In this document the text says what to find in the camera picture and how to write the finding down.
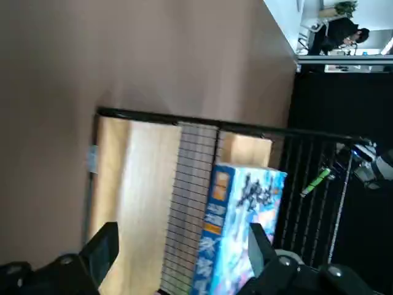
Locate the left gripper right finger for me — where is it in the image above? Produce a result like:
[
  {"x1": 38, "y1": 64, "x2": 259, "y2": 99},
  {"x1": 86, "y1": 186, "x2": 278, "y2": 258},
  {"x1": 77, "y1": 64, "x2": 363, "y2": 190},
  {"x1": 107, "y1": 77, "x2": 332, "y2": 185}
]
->
[{"x1": 241, "y1": 222, "x2": 383, "y2": 295}]

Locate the green potted plant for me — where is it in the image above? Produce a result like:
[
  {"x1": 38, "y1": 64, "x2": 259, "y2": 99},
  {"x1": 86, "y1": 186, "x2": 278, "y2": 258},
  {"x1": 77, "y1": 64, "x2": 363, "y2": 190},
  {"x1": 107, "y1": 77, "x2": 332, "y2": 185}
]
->
[{"x1": 333, "y1": 0, "x2": 359, "y2": 18}]

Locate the person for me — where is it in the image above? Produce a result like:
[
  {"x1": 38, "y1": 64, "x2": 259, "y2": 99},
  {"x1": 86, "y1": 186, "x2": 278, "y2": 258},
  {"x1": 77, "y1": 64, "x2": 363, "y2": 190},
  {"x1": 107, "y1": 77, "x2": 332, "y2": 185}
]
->
[{"x1": 306, "y1": 17, "x2": 372, "y2": 57}]

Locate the green marker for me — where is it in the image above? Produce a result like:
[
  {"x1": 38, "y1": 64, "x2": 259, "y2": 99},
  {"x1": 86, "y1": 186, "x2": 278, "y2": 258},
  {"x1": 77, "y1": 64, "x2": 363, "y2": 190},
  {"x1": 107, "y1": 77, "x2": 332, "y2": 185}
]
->
[{"x1": 300, "y1": 167, "x2": 332, "y2": 198}]

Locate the blue illustrated book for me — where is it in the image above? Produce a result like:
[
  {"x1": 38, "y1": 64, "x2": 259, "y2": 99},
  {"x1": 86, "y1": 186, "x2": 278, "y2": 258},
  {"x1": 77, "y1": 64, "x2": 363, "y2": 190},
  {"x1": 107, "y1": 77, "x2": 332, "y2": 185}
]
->
[{"x1": 187, "y1": 162, "x2": 289, "y2": 295}]

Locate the black wire wooden shelf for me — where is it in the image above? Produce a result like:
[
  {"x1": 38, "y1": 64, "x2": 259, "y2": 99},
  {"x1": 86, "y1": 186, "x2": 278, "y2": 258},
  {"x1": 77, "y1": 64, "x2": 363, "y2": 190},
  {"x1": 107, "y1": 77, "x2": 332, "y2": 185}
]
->
[{"x1": 83, "y1": 105, "x2": 374, "y2": 295}]

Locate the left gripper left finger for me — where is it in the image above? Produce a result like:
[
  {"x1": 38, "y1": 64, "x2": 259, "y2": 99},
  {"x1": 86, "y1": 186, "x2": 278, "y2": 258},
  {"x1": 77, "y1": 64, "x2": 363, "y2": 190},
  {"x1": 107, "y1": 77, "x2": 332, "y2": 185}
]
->
[{"x1": 0, "y1": 221, "x2": 120, "y2": 295}]

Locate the white office chair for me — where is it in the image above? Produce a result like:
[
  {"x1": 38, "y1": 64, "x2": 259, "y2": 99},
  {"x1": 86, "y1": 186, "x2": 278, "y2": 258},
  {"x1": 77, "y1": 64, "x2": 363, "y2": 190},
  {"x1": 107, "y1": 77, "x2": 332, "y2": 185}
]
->
[{"x1": 298, "y1": 17, "x2": 331, "y2": 52}]

